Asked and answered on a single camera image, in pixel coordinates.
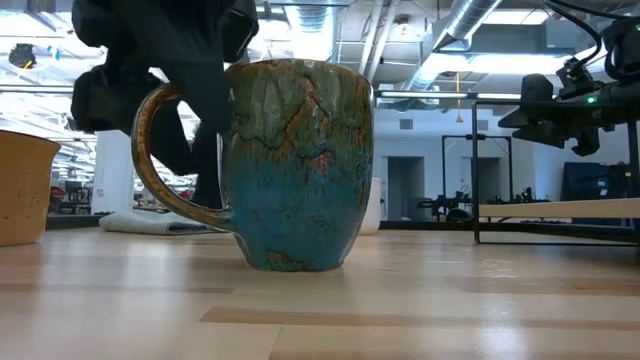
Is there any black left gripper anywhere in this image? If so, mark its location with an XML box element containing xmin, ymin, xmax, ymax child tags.
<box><xmin>70</xmin><ymin>0</ymin><xmax>260</xmax><ymax>209</ymax></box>

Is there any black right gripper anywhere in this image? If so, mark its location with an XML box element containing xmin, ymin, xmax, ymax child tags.
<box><xmin>498</xmin><ymin>73</ymin><xmax>640</xmax><ymax>157</ymax></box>

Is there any blue green glazed mug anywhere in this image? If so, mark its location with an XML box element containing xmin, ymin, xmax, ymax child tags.
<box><xmin>130</xmin><ymin>58</ymin><xmax>375</xmax><ymax>273</ymax></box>

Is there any mustard yellow mug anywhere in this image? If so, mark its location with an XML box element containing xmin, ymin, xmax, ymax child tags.
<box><xmin>0</xmin><ymin>129</ymin><xmax>62</xmax><ymax>248</ymax></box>

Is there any white mug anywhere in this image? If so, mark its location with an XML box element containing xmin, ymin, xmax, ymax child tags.
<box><xmin>358</xmin><ymin>177</ymin><xmax>383</xmax><ymax>236</ymax></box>

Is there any dark display panel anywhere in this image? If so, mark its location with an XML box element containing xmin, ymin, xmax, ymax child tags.
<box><xmin>559</xmin><ymin>161</ymin><xmax>634</xmax><ymax>201</ymax></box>

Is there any white building pillar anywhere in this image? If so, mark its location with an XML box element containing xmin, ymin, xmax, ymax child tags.
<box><xmin>91</xmin><ymin>130</ymin><xmax>136</xmax><ymax>215</ymax></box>

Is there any grey folded cloth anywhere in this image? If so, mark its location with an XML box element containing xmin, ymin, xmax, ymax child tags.
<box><xmin>98</xmin><ymin>208</ymin><xmax>226</xmax><ymax>236</ymax></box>

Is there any black ceiling device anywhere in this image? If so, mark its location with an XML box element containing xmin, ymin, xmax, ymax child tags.
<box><xmin>8</xmin><ymin>43</ymin><xmax>37</xmax><ymax>70</ymax></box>

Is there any black background rig frame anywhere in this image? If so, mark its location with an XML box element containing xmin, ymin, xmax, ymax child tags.
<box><xmin>441</xmin><ymin>133</ymin><xmax>514</xmax><ymax>221</ymax></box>

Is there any wooden shelf black wire frame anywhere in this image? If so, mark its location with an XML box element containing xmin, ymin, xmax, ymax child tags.
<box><xmin>471</xmin><ymin>99</ymin><xmax>640</xmax><ymax>246</ymax></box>

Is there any slanted silver air duct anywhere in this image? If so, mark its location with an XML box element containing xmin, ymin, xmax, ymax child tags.
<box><xmin>399</xmin><ymin>0</ymin><xmax>504</xmax><ymax>94</ymax></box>

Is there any black table frame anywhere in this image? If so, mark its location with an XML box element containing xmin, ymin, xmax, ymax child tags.
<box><xmin>45</xmin><ymin>213</ymin><xmax>640</xmax><ymax>245</ymax></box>

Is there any ribbed silver air duct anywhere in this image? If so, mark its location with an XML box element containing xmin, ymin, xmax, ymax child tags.
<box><xmin>287</xmin><ymin>4</ymin><xmax>341</xmax><ymax>61</ymax></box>

